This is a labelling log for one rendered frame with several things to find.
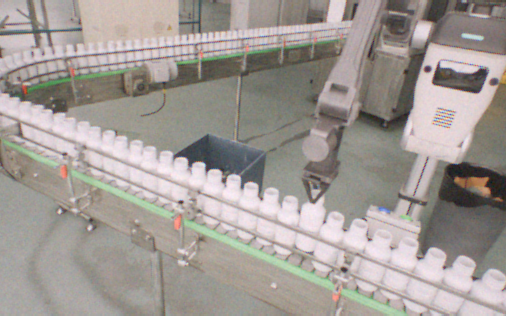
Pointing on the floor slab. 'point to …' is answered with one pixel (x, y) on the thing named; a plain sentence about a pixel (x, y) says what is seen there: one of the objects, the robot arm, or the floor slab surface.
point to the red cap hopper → (16, 22)
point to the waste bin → (471, 213)
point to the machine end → (387, 65)
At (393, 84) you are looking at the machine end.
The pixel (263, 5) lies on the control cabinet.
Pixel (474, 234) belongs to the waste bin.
